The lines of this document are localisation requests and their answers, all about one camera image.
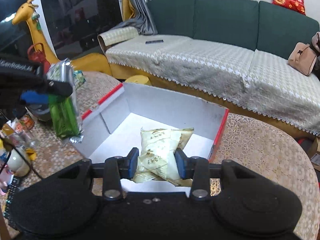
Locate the grey curtain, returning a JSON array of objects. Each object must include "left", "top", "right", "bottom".
[{"left": 113, "top": 0, "right": 158, "bottom": 35}]

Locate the yellow giraffe toy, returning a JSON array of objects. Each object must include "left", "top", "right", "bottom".
[{"left": 12, "top": 0, "right": 112, "bottom": 76}]

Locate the beige handbag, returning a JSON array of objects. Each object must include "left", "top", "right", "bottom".
[{"left": 288, "top": 42, "right": 317, "bottom": 76}]

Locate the black remote on sofa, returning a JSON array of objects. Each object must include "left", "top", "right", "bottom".
[{"left": 145, "top": 40, "right": 164, "bottom": 44}]

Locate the red water bottle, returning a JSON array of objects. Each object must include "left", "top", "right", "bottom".
[{"left": 27, "top": 43, "right": 51, "bottom": 74}]

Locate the brown cardboard box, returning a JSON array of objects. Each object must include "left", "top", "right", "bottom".
[{"left": 307, "top": 137, "right": 320, "bottom": 171}]

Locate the green snack packet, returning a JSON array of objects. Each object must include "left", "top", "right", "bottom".
[{"left": 47, "top": 59, "right": 84, "bottom": 143}]

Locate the cream snack packet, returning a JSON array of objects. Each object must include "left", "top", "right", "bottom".
[{"left": 132, "top": 128, "right": 194, "bottom": 187}]

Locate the pink jacket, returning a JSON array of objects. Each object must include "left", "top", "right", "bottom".
[{"left": 311, "top": 31, "right": 320, "bottom": 53}]

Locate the green sofa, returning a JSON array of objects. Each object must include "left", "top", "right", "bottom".
[{"left": 147, "top": 0, "right": 319, "bottom": 59}]

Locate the yellow stool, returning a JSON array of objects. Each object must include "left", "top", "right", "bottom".
[{"left": 125, "top": 75, "right": 152, "bottom": 86}]

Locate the red cardboard box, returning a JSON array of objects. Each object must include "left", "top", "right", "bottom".
[{"left": 67, "top": 82, "right": 230, "bottom": 194}]

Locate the tissue pack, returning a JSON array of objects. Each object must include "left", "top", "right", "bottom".
[{"left": 73, "top": 70, "right": 86, "bottom": 89}]

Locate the black TV remote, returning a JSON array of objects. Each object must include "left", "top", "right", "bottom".
[{"left": 3, "top": 176, "right": 22, "bottom": 223}]

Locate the black electric grill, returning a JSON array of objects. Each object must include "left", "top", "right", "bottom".
[{"left": 27, "top": 104, "right": 52, "bottom": 122}]

